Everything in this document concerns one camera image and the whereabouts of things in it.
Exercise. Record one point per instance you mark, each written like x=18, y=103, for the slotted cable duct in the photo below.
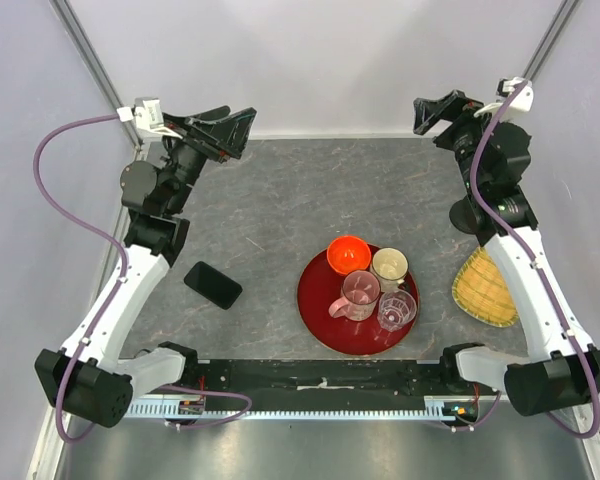
x=182, y=408

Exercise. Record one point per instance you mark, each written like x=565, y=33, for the black smartphone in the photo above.
x=213, y=285

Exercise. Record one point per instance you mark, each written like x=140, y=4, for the pink patterned mug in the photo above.
x=360, y=292

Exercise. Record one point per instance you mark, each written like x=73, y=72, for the clear glass tumbler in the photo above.
x=396, y=309

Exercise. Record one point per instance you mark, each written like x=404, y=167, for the woven bamboo basket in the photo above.
x=480, y=291

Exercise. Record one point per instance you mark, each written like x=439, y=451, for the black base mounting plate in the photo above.
x=321, y=383

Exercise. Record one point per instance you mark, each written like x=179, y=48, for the left aluminium frame post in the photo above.
x=81, y=41

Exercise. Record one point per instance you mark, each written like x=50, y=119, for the orange bowl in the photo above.
x=348, y=253

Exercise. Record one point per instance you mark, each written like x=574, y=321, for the black phone stand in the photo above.
x=463, y=216

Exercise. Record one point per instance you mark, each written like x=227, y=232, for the cream ceramic mug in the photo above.
x=390, y=267

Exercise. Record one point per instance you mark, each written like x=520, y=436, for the aluminium frame post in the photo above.
x=557, y=26
x=81, y=41

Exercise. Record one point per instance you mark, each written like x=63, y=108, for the right aluminium frame post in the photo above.
x=557, y=26

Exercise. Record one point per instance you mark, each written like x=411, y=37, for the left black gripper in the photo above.
x=227, y=137

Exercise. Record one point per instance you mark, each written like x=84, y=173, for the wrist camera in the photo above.
x=523, y=93
x=145, y=115

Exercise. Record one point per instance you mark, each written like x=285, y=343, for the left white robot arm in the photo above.
x=86, y=376

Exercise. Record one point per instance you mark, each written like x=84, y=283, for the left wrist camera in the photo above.
x=145, y=115

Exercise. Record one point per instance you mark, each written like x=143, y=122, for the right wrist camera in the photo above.
x=523, y=93

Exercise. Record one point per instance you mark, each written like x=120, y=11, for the round red tray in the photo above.
x=319, y=286

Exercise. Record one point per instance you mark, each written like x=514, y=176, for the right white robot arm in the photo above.
x=561, y=368

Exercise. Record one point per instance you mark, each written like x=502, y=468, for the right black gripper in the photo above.
x=430, y=112

